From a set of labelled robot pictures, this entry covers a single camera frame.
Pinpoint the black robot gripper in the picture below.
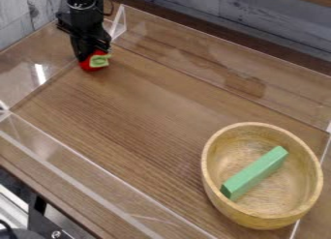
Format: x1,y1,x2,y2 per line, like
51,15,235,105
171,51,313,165
56,12,111,61

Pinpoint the red plush strawberry toy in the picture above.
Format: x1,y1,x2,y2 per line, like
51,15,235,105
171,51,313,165
79,49,111,72

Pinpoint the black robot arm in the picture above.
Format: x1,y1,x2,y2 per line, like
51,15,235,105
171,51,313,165
56,0,111,62

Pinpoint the clear acrylic table barrier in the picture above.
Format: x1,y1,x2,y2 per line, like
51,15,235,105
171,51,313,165
0,102,216,239

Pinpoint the green rectangular block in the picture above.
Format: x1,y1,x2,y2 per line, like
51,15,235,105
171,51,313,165
220,146,288,201

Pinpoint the wooden oval bowl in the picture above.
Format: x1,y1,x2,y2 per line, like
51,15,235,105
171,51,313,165
200,122,323,230

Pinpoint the clear acrylic corner bracket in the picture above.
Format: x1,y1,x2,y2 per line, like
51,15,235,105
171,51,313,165
103,5,127,41

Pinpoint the black metal table frame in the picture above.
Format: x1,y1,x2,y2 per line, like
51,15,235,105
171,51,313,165
0,167,95,239

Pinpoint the black cable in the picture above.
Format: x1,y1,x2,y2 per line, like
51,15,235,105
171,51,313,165
0,219,19,239

